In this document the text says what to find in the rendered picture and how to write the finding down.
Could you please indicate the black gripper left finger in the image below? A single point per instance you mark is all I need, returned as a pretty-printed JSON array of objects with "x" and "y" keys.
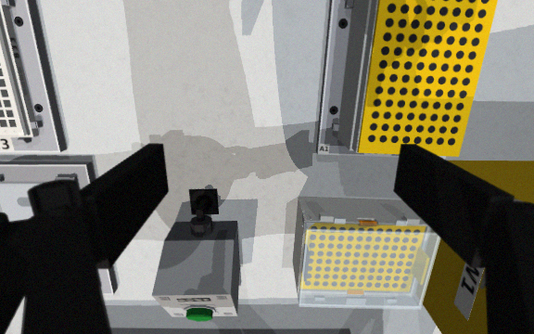
[{"x": 71, "y": 234}]

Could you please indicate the yellow rack with grid of holes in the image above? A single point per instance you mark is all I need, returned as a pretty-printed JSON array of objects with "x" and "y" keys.
[{"x": 411, "y": 73}]

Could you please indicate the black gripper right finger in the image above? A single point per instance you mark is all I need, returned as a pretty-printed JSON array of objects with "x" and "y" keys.
[{"x": 486, "y": 226}]

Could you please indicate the yellow waste bin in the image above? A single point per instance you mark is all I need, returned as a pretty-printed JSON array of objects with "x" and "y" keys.
[{"x": 453, "y": 298}]

